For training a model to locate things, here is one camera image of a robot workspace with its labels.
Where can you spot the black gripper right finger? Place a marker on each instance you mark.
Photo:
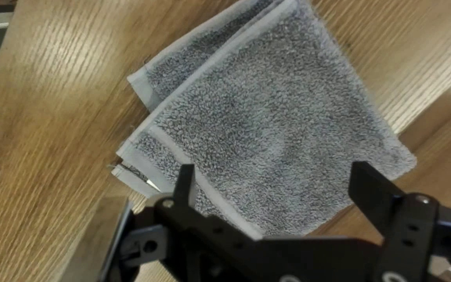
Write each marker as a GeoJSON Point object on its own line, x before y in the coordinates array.
{"type": "Point", "coordinates": [388, 208]}

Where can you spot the grey towel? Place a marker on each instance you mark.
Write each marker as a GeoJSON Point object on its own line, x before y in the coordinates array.
{"type": "Point", "coordinates": [273, 114]}

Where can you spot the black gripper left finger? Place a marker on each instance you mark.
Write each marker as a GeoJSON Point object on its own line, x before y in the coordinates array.
{"type": "Point", "coordinates": [184, 192]}

